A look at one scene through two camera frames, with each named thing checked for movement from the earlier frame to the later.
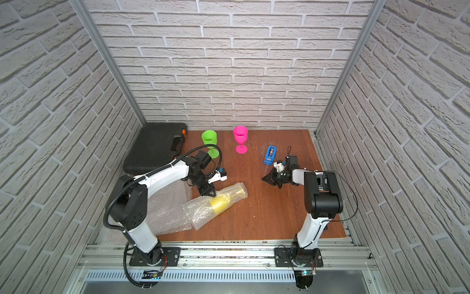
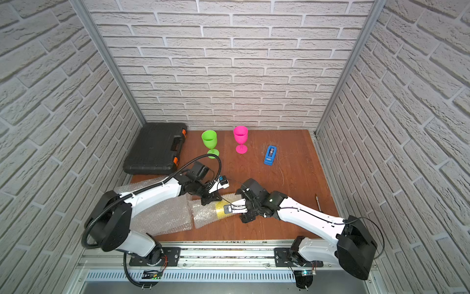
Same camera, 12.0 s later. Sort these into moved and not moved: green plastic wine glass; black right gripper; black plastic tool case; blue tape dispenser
Moved: black right gripper
Not moved: black plastic tool case; blue tape dispenser; green plastic wine glass
